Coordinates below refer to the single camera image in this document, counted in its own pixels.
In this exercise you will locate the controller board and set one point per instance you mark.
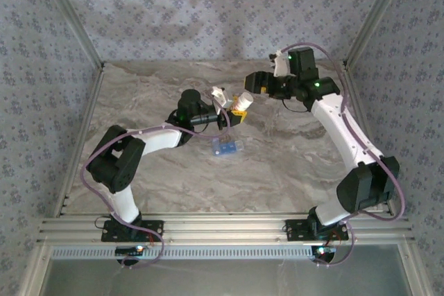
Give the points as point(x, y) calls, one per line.
point(130, 250)
point(324, 251)

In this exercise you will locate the white pill bottle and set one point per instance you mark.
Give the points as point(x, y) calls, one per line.
point(244, 100)

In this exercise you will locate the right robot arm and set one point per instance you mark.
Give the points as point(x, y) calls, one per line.
point(333, 122)

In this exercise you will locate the grey metal panel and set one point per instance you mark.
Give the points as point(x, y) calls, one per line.
point(225, 278)

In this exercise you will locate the aluminium side rail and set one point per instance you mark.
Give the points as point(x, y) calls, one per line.
point(362, 119)
point(81, 136)

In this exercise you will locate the aluminium corner post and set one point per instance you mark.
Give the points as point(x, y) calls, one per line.
point(71, 15)
point(376, 15)

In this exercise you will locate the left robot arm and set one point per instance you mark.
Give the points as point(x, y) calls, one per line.
point(156, 140)

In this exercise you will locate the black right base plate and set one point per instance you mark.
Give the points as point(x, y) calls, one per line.
point(295, 232)

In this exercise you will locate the long aluminium mounting rail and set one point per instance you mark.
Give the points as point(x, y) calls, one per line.
point(225, 228)

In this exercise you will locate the blue pill organizer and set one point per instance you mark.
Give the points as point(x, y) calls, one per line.
point(229, 148)

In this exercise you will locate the right controller board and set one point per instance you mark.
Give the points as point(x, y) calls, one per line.
point(324, 251)

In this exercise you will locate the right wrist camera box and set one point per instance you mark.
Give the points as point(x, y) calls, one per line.
point(303, 62)

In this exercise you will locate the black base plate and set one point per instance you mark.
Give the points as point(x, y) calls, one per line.
point(295, 232)
point(109, 235)

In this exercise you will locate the left controller board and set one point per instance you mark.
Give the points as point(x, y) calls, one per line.
point(130, 250)

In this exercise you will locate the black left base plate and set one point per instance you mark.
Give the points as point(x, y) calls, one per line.
point(109, 235)

